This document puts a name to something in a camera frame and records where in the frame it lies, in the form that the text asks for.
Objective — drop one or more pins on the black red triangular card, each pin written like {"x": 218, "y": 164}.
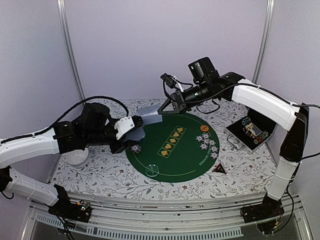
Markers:
{"x": 219, "y": 168}

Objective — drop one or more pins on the blue checkered playing card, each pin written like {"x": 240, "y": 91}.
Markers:
{"x": 150, "y": 115}

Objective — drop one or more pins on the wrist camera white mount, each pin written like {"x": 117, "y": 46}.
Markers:
{"x": 172, "y": 82}
{"x": 126, "y": 124}

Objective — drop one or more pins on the floral patterned tablecloth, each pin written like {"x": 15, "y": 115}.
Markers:
{"x": 112, "y": 175}

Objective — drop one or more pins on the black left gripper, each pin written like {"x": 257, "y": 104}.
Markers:
{"x": 120, "y": 146}

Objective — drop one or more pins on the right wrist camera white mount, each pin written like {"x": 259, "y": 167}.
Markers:
{"x": 172, "y": 82}

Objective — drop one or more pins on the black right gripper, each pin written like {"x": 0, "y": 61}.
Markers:
{"x": 179, "y": 102}

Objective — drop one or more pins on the left aluminium frame post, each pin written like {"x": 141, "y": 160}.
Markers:
{"x": 62, "y": 12}

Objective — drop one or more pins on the aluminium front rail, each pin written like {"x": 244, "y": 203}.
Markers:
{"x": 200, "y": 219}

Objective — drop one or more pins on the aluminium frame post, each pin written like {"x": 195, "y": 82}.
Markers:
{"x": 62, "y": 12}
{"x": 267, "y": 25}

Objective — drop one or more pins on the aluminium poker chip case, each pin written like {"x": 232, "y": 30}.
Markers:
{"x": 251, "y": 131}

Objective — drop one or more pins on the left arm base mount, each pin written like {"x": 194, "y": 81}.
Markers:
{"x": 67, "y": 210}

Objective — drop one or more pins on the clear round dealer button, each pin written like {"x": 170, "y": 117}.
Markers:
{"x": 152, "y": 170}

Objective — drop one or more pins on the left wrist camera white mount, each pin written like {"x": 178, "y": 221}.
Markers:
{"x": 126, "y": 124}

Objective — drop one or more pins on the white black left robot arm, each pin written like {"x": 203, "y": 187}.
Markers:
{"x": 82, "y": 125}

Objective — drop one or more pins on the stack of poker chips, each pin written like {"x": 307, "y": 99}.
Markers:
{"x": 136, "y": 148}

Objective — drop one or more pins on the round green poker mat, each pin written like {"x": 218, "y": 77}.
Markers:
{"x": 172, "y": 146}

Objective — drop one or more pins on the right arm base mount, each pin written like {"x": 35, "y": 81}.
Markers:
{"x": 269, "y": 212}

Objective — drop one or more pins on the orange big blind button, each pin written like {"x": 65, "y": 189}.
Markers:
{"x": 204, "y": 128}

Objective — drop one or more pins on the deck of playing cards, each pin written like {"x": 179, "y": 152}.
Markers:
{"x": 135, "y": 134}

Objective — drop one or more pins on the white ceramic bowl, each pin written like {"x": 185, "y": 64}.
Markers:
{"x": 77, "y": 158}

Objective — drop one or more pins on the right aluminium frame post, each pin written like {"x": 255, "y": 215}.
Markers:
{"x": 267, "y": 25}

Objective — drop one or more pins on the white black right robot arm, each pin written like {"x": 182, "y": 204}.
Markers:
{"x": 270, "y": 108}

